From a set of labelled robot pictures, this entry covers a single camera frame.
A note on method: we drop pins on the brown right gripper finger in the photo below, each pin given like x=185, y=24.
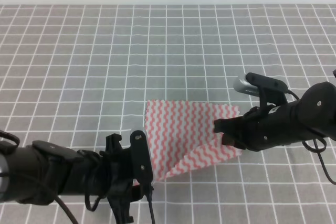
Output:
x=228, y=140

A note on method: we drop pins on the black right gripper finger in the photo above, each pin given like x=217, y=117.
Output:
x=231, y=125

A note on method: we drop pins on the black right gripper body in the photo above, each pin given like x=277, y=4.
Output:
x=248, y=135

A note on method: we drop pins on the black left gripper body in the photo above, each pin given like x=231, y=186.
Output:
x=122, y=187

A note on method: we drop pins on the pink wavy striped towel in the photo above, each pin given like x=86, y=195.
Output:
x=181, y=136

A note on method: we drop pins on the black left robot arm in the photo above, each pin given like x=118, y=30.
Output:
x=42, y=172

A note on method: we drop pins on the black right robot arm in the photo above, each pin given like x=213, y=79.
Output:
x=277, y=122

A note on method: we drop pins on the grey grid tablecloth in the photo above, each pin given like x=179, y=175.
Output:
x=73, y=74

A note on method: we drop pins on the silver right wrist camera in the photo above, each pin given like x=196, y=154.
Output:
x=268, y=90

